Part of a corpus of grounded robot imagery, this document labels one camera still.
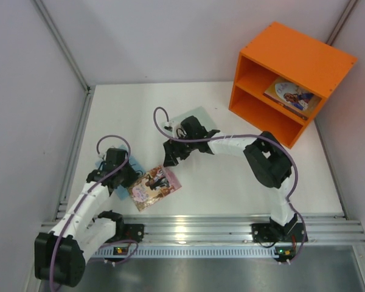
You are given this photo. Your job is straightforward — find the pink Shakespeare story book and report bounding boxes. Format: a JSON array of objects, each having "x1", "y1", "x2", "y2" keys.
[{"x1": 128, "y1": 165, "x2": 181, "y2": 212}]

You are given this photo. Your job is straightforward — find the dark cover paperback book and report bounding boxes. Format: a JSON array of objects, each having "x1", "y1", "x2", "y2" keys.
[{"x1": 263, "y1": 93, "x2": 308, "y2": 120}]

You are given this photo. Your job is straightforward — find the orange Othello book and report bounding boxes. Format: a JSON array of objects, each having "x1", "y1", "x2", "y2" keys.
[{"x1": 263, "y1": 77, "x2": 321, "y2": 119}]

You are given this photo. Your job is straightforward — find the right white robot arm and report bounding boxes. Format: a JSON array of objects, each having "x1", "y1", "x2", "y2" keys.
[{"x1": 163, "y1": 116, "x2": 297, "y2": 242}]

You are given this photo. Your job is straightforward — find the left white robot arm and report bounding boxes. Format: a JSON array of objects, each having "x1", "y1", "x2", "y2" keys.
[{"x1": 34, "y1": 148, "x2": 144, "y2": 287}]

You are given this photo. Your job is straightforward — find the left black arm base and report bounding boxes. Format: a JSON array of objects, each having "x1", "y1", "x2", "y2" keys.
[{"x1": 119, "y1": 224, "x2": 145, "y2": 243}]

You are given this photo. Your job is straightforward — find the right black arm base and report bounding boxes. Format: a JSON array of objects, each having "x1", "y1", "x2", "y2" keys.
[{"x1": 251, "y1": 223, "x2": 279, "y2": 248}]

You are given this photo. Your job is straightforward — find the light blue booklet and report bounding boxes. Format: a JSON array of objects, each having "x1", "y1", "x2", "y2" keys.
[{"x1": 95, "y1": 145, "x2": 144, "y2": 201}]

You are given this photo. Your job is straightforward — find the pale green Gatsby book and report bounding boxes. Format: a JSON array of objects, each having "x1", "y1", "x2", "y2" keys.
[{"x1": 170, "y1": 106, "x2": 217, "y2": 131}]

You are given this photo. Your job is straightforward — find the orange wooden shelf cabinet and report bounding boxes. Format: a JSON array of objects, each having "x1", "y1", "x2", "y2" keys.
[{"x1": 229, "y1": 22, "x2": 357, "y2": 148}]

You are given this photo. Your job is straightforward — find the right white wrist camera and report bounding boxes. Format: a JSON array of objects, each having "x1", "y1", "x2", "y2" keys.
[{"x1": 161, "y1": 120, "x2": 181, "y2": 133}]

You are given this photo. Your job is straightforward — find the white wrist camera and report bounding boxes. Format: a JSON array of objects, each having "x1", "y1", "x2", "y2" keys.
[
  {"x1": 161, "y1": 120, "x2": 181, "y2": 133},
  {"x1": 98, "y1": 152, "x2": 106, "y2": 160}
]

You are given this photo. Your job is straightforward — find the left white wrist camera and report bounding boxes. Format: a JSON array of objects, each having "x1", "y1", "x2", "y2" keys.
[{"x1": 98, "y1": 152, "x2": 106, "y2": 160}]

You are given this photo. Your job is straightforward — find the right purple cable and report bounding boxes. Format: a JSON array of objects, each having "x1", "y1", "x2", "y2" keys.
[{"x1": 153, "y1": 106, "x2": 307, "y2": 265}]

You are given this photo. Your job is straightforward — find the purple cable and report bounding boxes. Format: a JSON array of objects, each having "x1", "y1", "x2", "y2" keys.
[
  {"x1": 153, "y1": 106, "x2": 307, "y2": 265},
  {"x1": 50, "y1": 135, "x2": 139, "y2": 288}
]

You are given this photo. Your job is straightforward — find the aluminium mounting rail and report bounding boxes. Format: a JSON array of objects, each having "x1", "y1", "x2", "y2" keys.
[{"x1": 41, "y1": 214, "x2": 365, "y2": 259}]

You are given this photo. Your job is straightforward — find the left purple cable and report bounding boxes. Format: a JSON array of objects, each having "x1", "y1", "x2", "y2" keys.
[{"x1": 50, "y1": 135, "x2": 139, "y2": 288}]

